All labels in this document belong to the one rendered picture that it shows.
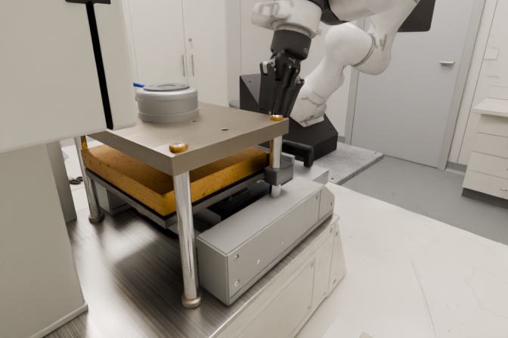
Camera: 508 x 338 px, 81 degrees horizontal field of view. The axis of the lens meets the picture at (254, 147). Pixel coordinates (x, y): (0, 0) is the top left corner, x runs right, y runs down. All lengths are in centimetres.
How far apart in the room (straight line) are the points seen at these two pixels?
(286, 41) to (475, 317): 59
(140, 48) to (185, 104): 234
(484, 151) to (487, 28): 108
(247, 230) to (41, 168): 21
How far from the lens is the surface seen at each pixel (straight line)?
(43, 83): 19
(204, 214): 41
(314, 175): 56
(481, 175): 288
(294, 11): 59
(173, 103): 38
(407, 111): 347
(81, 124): 19
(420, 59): 340
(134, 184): 36
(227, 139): 30
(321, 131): 127
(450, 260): 82
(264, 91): 56
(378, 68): 110
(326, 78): 108
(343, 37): 99
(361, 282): 69
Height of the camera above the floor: 120
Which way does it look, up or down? 20 degrees down
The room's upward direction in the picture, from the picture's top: straight up
